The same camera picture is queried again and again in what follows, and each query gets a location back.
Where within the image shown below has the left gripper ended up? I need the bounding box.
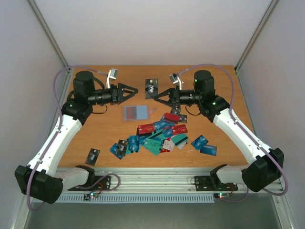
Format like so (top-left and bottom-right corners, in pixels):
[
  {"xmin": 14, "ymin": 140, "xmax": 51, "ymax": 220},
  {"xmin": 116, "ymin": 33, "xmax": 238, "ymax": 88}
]
[{"xmin": 88, "ymin": 83, "xmax": 138, "ymax": 105}]

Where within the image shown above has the red card bottom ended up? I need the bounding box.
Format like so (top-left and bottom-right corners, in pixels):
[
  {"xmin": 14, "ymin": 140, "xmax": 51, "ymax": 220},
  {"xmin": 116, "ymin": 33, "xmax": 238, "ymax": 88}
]
[{"xmin": 124, "ymin": 106, "xmax": 137, "ymax": 120}]

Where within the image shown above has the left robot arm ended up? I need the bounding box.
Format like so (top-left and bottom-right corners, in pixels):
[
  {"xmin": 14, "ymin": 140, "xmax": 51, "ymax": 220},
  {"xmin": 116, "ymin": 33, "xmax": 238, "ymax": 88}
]
[{"xmin": 14, "ymin": 69, "xmax": 138, "ymax": 208}]

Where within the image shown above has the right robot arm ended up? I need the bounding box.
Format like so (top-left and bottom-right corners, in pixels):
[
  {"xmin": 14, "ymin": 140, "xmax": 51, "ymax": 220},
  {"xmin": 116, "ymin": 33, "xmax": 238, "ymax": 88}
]
[{"xmin": 154, "ymin": 70, "xmax": 284, "ymax": 192}]

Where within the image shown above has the red card upper right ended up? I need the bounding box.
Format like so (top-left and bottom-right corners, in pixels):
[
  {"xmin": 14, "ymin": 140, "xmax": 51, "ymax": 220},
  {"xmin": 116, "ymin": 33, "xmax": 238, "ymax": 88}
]
[{"xmin": 163, "ymin": 113, "xmax": 180, "ymax": 124}]

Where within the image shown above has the red VIP card centre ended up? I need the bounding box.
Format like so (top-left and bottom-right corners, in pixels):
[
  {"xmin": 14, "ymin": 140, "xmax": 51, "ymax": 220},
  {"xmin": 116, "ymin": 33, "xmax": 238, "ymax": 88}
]
[{"xmin": 170, "ymin": 124, "xmax": 188, "ymax": 135}]

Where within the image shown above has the red vip card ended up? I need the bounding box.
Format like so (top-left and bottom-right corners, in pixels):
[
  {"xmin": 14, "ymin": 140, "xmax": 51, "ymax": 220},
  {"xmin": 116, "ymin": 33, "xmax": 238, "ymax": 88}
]
[
  {"xmin": 170, "ymin": 124, "xmax": 188, "ymax": 135},
  {"xmin": 136, "ymin": 124, "xmax": 155, "ymax": 136}
]

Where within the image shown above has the red VIP card upper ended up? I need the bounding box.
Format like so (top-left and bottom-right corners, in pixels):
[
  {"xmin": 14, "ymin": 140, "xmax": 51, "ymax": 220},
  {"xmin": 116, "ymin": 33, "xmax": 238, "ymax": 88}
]
[{"xmin": 136, "ymin": 124, "xmax": 155, "ymax": 136}]

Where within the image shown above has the black VIP card left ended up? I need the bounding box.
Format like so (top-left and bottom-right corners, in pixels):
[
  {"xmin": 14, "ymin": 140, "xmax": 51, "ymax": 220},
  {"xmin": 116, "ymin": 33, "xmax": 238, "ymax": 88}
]
[{"xmin": 116, "ymin": 140, "xmax": 128, "ymax": 156}]

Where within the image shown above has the blue card left bottom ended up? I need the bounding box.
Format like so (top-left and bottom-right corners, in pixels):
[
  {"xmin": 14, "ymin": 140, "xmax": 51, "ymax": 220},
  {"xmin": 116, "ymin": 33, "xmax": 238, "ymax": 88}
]
[{"xmin": 110, "ymin": 143, "xmax": 123, "ymax": 160}]

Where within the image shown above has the blue card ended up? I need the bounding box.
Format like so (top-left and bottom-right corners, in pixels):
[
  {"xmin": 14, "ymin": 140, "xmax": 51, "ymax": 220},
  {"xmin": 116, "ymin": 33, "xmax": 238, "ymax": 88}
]
[
  {"xmin": 110, "ymin": 143, "xmax": 123, "ymax": 160},
  {"xmin": 200, "ymin": 145, "xmax": 217, "ymax": 156},
  {"xmin": 191, "ymin": 135, "xmax": 208, "ymax": 150}
]

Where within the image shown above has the white card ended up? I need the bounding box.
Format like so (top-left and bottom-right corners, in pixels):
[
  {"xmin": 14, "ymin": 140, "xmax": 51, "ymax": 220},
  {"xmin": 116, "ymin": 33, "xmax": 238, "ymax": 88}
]
[{"xmin": 162, "ymin": 140, "xmax": 175, "ymax": 152}]

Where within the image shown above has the teal VIP card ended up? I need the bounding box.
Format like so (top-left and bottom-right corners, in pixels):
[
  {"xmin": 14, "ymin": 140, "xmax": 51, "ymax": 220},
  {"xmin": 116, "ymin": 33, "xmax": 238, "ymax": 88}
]
[{"xmin": 143, "ymin": 138, "xmax": 162, "ymax": 156}]

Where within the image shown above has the black card lone left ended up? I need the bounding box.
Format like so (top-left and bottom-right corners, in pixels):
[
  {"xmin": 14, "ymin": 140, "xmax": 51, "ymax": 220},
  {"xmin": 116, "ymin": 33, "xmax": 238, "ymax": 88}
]
[{"xmin": 85, "ymin": 148, "xmax": 100, "ymax": 166}]

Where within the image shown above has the blue card far right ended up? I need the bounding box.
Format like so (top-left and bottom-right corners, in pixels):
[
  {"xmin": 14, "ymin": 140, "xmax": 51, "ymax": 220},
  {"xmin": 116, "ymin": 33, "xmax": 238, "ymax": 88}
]
[{"xmin": 200, "ymin": 145, "xmax": 217, "ymax": 156}]

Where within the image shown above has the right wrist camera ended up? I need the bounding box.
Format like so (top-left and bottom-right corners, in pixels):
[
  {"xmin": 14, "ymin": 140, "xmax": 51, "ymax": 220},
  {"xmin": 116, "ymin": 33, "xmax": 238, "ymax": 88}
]
[{"xmin": 169, "ymin": 73, "xmax": 184, "ymax": 90}]

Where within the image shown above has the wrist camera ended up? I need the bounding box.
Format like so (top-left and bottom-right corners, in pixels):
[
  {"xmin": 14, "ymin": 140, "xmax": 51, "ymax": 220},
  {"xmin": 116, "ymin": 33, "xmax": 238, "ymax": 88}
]
[
  {"xmin": 169, "ymin": 73, "xmax": 184, "ymax": 90},
  {"xmin": 106, "ymin": 68, "xmax": 118, "ymax": 89}
]

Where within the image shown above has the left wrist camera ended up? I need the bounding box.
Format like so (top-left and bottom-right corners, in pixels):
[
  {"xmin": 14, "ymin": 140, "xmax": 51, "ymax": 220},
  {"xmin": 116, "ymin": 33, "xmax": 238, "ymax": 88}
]
[{"xmin": 106, "ymin": 68, "xmax": 118, "ymax": 89}]

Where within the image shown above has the left base plate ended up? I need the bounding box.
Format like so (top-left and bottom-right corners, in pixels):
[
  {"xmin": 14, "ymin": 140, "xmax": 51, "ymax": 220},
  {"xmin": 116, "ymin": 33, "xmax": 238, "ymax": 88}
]
[{"xmin": 69, "ymin": 176, "xmax": 111, "ymax": 191}]

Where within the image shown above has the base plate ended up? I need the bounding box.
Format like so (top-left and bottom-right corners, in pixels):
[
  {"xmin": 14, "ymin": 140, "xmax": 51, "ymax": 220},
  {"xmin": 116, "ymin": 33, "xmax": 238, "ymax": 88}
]
[
  {"xmin": 194, "ymin": 176, "xmax": 238, "ymax": 192},
  {"xmin": 69, "ymin": 176, "xmax": 111, "ymax": 191}
]

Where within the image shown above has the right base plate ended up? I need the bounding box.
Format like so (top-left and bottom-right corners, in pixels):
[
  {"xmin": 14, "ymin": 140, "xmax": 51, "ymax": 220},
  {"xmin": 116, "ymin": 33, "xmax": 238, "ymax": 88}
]
[{"xmin": 194, "ymin": 176, "xmax": 238, "ymax": 192}]

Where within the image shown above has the blue slotted cable duct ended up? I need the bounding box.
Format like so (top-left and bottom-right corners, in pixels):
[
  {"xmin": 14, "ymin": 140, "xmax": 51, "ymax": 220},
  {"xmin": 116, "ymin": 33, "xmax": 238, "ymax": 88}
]
[{"xmin": 57, "ymin": 193, "xmax": 214, "ymax": 204}]

